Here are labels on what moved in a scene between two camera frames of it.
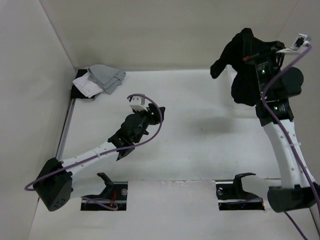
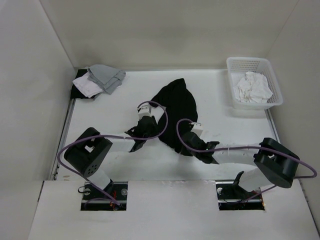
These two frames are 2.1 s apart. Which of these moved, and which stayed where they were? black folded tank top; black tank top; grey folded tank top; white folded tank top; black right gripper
Moved: black tank top; black right gripper
Stayed: black folded tank top; grey folded tank top; white folded tank top
